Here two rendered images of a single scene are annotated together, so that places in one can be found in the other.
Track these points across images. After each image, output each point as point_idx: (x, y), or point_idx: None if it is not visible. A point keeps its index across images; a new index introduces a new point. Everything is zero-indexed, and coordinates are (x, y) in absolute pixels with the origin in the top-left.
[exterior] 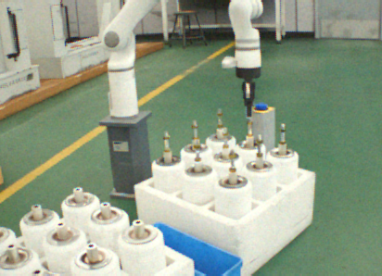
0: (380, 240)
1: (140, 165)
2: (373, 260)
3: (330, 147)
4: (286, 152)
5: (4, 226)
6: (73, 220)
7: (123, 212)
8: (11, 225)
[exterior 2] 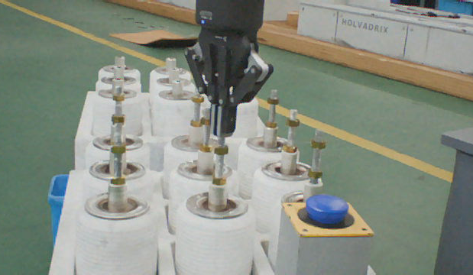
0: None
1: (443, 238)
2: None
3: None
4: (111, 211)
5: (427, 198)
6: None
7: (170, 100)
8: (426, 202)
